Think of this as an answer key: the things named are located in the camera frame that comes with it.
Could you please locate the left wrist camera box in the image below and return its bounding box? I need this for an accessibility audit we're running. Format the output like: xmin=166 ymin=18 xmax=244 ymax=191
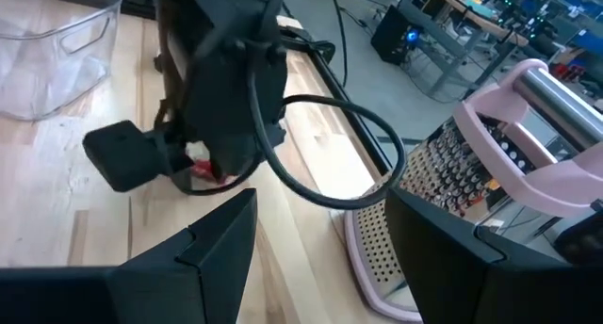
xmin=82 ymin=120 xmax=189 ymax=194

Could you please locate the black computer with blue light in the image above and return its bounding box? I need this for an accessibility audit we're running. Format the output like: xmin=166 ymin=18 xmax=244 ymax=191
xmin=370 ymin=4 xmax=428 ymax=65

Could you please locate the clear plastic container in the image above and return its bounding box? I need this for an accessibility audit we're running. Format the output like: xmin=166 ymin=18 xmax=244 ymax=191
xmin=0 ymin=0 xmax=123 ymax=122

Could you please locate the grey metal workbench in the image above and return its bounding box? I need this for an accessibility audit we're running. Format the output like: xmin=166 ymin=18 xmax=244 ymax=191
xmin=395 ymin=0 xmax=531 ymax=99

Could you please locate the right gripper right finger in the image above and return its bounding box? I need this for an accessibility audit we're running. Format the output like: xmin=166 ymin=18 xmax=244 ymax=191
xmin=384 ymin=186 xmax=603 ymax=324

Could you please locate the metal box grater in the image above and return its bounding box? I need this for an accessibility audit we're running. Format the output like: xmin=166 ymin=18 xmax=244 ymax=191
xmin=343 ymin=57 xmax=603 ymax=324

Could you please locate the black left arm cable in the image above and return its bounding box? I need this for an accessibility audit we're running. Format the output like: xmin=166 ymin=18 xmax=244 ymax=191
xmin=247 ymin=55 xmax=407 ymax=211

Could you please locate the black aluminium table frame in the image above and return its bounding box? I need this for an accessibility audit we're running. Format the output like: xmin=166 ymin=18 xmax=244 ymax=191
xmin=277 ymin=24 xmax=393 ymax=174

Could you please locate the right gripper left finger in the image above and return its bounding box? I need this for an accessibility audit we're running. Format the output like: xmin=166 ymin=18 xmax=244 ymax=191
xmin=0 ymin=187 xmax=259 ymax=324

